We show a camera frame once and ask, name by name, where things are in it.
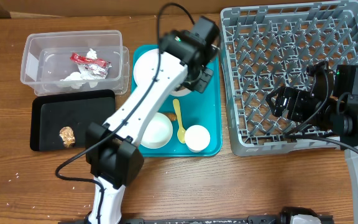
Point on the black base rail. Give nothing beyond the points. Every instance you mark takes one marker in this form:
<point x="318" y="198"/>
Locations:
<point x="288" y="215"/>

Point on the black plastic tray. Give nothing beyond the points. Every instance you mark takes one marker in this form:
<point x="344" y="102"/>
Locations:
<point x="74" y="110"/>

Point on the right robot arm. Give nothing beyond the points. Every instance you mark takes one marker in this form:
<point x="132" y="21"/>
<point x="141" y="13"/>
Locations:
<point x="340" y="84"/>

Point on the grey dishwasher rack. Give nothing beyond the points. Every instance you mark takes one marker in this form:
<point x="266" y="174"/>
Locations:
<point x="266" y="47"/>

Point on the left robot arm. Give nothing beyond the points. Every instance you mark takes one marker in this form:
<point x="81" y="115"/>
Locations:
<point x="112" y="149"/>

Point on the cardboard backdrop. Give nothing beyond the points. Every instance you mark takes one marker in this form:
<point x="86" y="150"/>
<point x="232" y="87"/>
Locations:
<point x="76" y="8"/>

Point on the white bowl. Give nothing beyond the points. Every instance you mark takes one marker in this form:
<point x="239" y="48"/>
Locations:
<point x="158" y="132"/>

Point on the clear plastic bin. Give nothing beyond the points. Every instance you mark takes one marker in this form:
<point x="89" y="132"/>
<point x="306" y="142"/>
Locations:
<point x="47" y="66"/>

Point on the yellow plastic spoon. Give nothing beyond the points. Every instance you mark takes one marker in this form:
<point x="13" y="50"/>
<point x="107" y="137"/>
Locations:
<point x="181" y="130"/>

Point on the red snack wrapper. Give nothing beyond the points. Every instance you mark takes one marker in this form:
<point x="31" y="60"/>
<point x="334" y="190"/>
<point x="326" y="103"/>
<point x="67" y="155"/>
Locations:
<point x="96" y="66"/>

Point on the teal serving tray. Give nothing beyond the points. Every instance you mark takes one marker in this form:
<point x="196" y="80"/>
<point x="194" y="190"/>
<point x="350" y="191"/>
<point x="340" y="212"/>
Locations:
<point x="197" y="109"/>

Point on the brown food lump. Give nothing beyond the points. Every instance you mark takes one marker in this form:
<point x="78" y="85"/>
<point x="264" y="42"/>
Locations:
<point x="67" y="136"/>

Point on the white round plate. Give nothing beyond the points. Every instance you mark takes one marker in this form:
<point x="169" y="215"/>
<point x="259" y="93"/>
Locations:
<point x="145" y="69"/>

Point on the brown carrot stick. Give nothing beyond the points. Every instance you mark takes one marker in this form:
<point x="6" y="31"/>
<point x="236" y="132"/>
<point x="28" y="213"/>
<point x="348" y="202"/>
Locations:
<point x="171" y="116"/>

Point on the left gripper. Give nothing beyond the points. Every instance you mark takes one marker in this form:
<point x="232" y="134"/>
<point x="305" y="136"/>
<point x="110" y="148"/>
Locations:
<point x="201" y="85"/>

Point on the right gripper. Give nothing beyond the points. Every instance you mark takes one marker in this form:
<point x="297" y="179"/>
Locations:
<point x="296" y="98"/>

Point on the white cup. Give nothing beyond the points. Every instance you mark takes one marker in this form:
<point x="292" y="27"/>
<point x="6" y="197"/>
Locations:
<point x="197" y="138"/>

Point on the white napkin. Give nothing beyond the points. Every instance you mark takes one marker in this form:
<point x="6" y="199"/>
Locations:
<point x="83" y="75"/>

